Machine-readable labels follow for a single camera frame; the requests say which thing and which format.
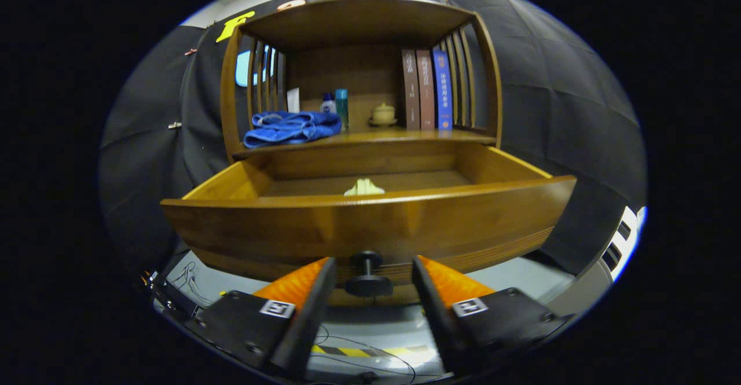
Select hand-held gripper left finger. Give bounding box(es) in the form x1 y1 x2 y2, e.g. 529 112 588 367
185 256 338 377

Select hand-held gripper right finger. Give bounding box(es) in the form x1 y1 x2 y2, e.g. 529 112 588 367
411 255 574 374

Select wooden drawer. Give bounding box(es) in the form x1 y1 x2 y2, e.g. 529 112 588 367
160 142 578 299

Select pale green scrub brush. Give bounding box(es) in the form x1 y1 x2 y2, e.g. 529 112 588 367
343 178 386 196

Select wooden countertop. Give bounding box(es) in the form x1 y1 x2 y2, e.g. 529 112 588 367
232 127 497 160

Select wooden cabinet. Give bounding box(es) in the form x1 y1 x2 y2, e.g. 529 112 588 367
220 0 503 307

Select yellow black hazard tape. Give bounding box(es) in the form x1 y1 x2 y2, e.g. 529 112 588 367
311 344 432 358

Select white slotted appliance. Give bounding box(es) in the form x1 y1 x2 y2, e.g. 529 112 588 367
544 206 648 316

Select folded blue towel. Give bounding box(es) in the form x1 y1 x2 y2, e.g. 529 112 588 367
243 111 342 149

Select beige lidded tea cup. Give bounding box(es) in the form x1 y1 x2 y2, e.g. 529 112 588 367
369 102 398 127

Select teal bottle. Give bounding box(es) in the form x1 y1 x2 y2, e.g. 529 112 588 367
335 88 350 131

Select reddish brown book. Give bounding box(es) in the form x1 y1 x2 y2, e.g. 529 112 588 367
416 49 436 130

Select blue book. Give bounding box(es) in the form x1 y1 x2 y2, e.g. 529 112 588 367
432 48 453 131

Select black backdrop cloth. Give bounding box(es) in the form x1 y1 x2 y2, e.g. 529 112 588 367
98 0 648 276

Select black floor cable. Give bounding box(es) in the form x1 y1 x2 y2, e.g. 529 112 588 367
316 324 417 384

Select thin floor cables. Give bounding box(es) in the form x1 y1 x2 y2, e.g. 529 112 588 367
173 261 214 307

